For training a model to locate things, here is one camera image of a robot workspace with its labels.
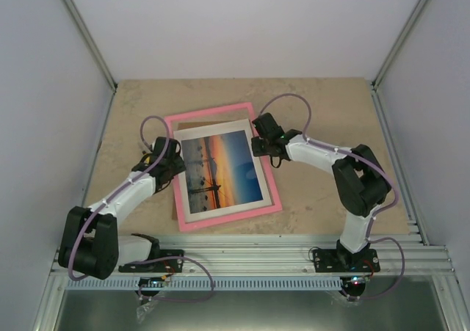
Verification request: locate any aluminium rail beam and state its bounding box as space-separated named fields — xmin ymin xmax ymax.
xmin=51 ymin=235 xmax=456 ymax=277

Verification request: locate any right aluminium corner post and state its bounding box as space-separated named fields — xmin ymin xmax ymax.
xmin=370 ymin=0 xmax=432 ymax=90

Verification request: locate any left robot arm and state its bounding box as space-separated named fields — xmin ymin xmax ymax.
xmin=58 ymin=137 xmax=186 ymax=280

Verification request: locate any aluminium corner post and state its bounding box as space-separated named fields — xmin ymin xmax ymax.
xmin=61 ymin=0 xmax=118 ymax=92
xmin=370 ymin=0 xmax=432 ymax=90

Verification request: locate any pink picture frame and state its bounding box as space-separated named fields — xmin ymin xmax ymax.
xmin=164 ymin=102 xmax=282 ymax=232

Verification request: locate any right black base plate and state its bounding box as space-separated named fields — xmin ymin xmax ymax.
xmin=308 ymin=247 xmax=381 ymax=273

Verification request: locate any grey slotted cable duct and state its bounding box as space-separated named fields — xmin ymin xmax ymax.
xmin=66 ymin=276 xmax=342 ymax=291

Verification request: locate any right circuit board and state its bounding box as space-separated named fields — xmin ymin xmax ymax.
xmin=349 ymin=275 xmax=370 ymax=285

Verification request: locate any left aluminium corner post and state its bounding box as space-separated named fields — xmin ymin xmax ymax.
xmin=61 ymin=0 xmax=118 ymax=92

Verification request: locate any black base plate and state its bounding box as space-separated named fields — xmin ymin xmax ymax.
xmin=308 ymin=247 xmax=381 ymax=273
xmin=117 ymin=249 xmax=184 ymax=273

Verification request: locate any circuit board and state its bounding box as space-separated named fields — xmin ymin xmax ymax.
xmin=349 ymin=275 xmax=370 ymax=285
xmin=138 ymin=275 xmax=171 ymax=288

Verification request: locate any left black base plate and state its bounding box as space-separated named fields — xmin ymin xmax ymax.
xmin=117 ymin=249 xmax=184 ymax=273

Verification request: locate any left circuit board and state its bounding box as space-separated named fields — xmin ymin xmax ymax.
xmin=138 ymin=275 xmax=171 ymax=288

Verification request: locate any sunset photo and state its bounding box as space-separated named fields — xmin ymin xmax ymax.
xmin=181 ymin=130 xmax=264 ymax=215

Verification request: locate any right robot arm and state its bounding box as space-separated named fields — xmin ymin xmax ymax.
xmin=251 ymin=113 xmax=391 ymax=272

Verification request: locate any brown frame backing board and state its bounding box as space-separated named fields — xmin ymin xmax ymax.
xmin=171 ymin=120 xmax=239 ymax=220

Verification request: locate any white mat board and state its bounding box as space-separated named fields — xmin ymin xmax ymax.
xmin=173 ymin=119 xmax=273 ymax=224

